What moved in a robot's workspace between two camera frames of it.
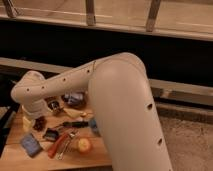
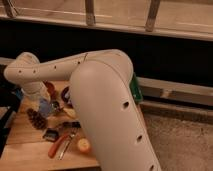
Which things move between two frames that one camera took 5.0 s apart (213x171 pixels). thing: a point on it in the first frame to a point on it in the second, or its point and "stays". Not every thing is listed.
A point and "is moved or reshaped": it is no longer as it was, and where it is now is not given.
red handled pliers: [61, 145] stays
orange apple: [84, 146] stays
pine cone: [40, 123] stays
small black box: [50, 135] stays
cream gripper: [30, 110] to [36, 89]
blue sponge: [31, 145] is moved or reshaped
